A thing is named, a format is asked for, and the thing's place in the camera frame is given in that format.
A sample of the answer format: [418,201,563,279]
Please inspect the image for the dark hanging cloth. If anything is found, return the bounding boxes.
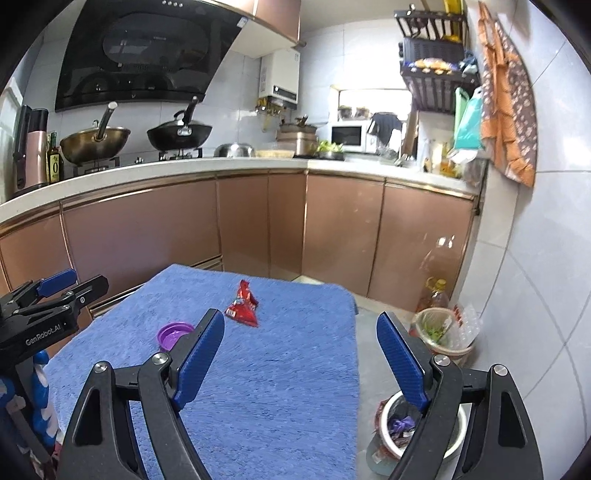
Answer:
[369,112,403,142]

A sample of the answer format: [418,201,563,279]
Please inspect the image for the white water heater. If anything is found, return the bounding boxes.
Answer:
[257,50,301,112]

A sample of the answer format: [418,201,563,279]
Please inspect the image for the small olive oil bottle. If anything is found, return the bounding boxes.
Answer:
[46,131,64,184]

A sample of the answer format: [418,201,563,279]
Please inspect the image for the bowl of greens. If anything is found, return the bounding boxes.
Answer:
[318,140,346,161]

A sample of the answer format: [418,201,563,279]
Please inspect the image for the black bin liner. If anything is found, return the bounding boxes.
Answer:
[385,398,424,455]

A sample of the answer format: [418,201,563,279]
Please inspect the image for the large clear cooking oil bottle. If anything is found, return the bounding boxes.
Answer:
[417,276,451,315]

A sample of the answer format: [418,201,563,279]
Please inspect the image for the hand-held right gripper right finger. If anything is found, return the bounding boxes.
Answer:
[376,311,543,480]

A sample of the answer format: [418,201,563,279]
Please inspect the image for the steel stock pot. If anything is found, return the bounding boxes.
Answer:
[276,115,320,158]

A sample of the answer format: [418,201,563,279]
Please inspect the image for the red plastic bag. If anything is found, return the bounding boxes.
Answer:
[373,399,394,445]

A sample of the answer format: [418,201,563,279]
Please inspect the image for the beige trash bin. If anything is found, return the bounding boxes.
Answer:
[409,307,476,368]

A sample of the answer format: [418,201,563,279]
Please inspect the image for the yellow liquid bottle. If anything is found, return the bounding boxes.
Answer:
[438,142,459,179]

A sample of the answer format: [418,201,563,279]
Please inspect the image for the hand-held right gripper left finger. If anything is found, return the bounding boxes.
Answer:
[55,308,226,480]

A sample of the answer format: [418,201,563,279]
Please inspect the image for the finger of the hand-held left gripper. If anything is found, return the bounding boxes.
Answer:
[14,275,110,321]
[0,269,78,320]

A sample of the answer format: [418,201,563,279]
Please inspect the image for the blue terry cloth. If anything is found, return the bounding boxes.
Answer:
[44,264,362,480]

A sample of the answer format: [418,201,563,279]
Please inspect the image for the pink thermos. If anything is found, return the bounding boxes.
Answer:
[25,108,49,190]

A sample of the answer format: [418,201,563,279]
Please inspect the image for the brass wok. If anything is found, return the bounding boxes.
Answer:
[60,102,132,166]

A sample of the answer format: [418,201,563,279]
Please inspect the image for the black wok with lid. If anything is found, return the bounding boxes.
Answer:
[147,96,213,151]

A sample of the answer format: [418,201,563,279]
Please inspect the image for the black range hood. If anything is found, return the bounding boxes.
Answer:
[54,0,257,113]

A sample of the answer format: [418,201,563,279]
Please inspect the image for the purple plastic lid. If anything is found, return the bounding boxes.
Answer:
[157,322,197,350]

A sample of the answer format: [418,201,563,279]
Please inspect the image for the white microwave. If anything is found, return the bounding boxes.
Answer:
[329,121,376,153]

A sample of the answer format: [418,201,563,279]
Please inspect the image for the red snack wrapper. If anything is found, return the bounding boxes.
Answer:
[224,279,260,328]

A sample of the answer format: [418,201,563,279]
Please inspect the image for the brown patterned apron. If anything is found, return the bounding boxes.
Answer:
[493,21,539,188]

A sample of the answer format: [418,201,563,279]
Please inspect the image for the white trash bin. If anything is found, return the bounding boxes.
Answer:
[367,390,468,476]

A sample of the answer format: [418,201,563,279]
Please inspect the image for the gas stove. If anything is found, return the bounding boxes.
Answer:
[60,147,205,179]

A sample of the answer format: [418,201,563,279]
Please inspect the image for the brown upper cabinet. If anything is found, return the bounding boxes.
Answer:
[240,0,307,48]

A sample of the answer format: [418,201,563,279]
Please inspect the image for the black wall rack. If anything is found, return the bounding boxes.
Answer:
[394,4,481,114]

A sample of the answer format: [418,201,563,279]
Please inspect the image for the brown cabinet door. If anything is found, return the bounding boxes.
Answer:
[302,172,385,297]
[61,179,222,298]
[216,172,270,278]
[268,171,307,280]
[368,181,477,302]
[0,209,66,301]

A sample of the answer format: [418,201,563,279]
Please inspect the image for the tall black appliance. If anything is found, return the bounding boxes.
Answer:
[12,104,31,195]

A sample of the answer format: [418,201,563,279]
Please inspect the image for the clear plastic egg tray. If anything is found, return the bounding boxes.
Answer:
[450,302,484,348]

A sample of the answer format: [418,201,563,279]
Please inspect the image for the white kitchen countertop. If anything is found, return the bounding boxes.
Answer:
[0,154,486,223]

